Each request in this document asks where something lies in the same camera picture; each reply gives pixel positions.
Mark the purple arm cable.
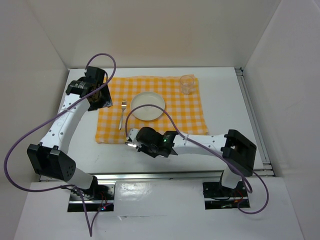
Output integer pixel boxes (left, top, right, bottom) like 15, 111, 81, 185
124, 104, 270, 215
4, 52, 117, 237

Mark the aluminium side rail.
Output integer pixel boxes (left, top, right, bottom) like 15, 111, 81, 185
234, 68, 276, 177

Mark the white round plate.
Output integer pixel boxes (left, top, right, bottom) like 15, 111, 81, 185
130, 91, 166, 121

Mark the silver fork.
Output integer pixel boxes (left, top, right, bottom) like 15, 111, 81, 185
118, 99, 127, 131

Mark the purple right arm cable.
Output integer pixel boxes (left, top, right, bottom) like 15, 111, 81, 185
124, 104, 270, 215

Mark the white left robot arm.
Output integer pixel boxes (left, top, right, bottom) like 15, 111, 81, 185
27, 72, 110, 200

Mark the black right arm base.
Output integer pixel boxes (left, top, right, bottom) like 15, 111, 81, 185
202, 181, 250, 210

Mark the yellow white checkered cloth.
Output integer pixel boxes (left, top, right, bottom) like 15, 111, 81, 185
95, 76, 209, 144

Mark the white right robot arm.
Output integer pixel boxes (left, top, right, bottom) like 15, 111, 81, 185
96, 92, 257, 196

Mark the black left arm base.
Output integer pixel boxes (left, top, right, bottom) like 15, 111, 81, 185
67, 182, 116, 213

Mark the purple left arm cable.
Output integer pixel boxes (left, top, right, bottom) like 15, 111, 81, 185
4, 52, 117, 237

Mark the aluminium table edge rail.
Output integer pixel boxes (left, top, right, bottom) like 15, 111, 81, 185
93, 170, 223, 183

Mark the silver table knife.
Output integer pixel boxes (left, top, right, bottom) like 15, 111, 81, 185
124, 141, 137, 148

